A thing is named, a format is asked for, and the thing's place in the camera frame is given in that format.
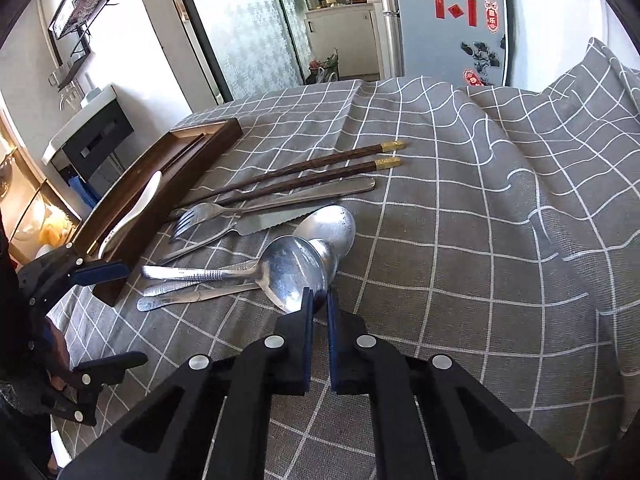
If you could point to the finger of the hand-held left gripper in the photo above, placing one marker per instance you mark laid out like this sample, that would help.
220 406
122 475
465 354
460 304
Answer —
115 362
102 272

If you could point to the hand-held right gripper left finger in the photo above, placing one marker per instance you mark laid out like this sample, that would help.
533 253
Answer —
308 350

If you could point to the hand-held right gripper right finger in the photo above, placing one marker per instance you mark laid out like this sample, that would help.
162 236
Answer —
335 355

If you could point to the dark wooden tray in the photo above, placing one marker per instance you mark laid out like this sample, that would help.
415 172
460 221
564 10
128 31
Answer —
145 245

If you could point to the serrated steel knife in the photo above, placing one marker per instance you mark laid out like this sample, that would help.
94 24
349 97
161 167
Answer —
270 222

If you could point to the steel fork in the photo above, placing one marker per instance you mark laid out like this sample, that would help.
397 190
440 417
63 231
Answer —
340 187

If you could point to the person's left forearm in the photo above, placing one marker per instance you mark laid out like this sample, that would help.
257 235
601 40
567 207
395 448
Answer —
15 396

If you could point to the person's left hand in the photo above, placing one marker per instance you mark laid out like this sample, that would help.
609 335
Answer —
61 355

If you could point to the blue towel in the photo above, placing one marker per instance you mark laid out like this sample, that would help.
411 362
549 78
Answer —
85 192

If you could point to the white ceramic spoon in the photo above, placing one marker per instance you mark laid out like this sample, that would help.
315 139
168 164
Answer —
142 200

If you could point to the wooden ladder shelf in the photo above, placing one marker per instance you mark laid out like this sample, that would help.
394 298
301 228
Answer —
30 200

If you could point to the white washbasin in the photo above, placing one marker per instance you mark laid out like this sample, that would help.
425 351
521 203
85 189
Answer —
75 130

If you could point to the grey checked tablecloth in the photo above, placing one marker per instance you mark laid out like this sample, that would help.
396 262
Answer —
450 260

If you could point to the pale soap box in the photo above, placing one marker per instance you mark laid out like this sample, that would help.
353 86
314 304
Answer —
92 96

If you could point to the steel faucet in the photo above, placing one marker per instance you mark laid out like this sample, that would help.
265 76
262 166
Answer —
70 97

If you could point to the black framed mirror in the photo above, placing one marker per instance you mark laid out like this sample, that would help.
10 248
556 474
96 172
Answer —
75 55

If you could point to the patterned glass sliding door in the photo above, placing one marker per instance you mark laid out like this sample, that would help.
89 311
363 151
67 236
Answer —
295 25
240 30

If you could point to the plastic bags bundle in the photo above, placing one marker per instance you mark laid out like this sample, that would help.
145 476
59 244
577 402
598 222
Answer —
322 67

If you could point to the white kitchen cabinet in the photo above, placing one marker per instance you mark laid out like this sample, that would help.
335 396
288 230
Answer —
345 40

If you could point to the grey refrigerator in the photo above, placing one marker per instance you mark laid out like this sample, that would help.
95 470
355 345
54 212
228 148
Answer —
425 35

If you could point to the cluster of fridge magnets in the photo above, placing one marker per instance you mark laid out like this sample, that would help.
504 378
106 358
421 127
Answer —
482 55

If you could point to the red square paper sticker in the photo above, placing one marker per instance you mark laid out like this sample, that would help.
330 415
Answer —
457 7

